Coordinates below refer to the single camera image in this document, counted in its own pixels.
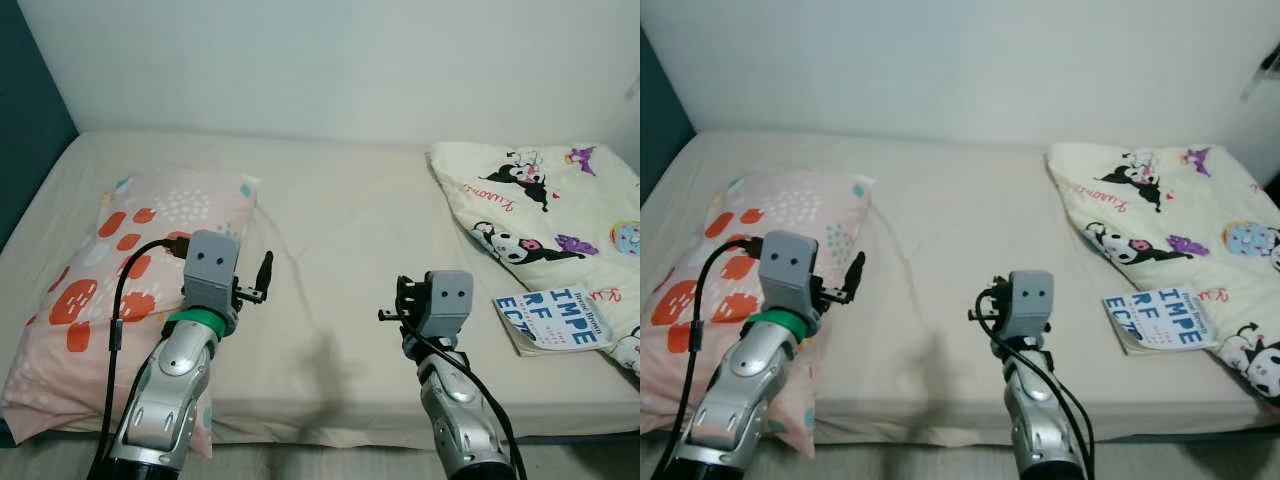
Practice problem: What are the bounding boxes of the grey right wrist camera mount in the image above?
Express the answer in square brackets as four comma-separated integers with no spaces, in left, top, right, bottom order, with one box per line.
[418,270,475,347]
[1003,270,1057,347]

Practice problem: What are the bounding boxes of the cream cartoon print blanket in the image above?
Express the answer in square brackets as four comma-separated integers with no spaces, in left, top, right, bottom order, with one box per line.
[1047,142,1280,407]
[428,140,641,377]

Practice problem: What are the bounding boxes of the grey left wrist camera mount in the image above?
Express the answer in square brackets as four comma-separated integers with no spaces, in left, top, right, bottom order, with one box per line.
[183,230,242,337]
[758,230,822,337]

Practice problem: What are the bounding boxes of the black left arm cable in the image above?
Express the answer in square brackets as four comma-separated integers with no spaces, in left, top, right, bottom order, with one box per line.
[650,236,767,480]
[88,236,192,480]

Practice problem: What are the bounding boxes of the white book blue letters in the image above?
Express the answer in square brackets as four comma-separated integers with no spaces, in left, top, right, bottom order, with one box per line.
[492,285,614,357]
[1102,285,1220,354]

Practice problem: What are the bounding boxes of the bed with cream sheet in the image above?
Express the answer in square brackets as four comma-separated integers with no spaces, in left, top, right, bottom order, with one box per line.
[0,130,641,450]
[640,130,1280,447]

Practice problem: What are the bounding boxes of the pink patterned pillow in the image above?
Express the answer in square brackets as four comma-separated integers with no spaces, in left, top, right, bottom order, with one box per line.
[0,170,262,460]
[640,170,875,460]

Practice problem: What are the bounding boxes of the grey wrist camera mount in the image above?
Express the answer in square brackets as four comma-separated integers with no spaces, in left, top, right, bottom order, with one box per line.
[418,270,475,347]
[1003,270,1057,347]
[758,230,822,337]
[183,230,242,337]

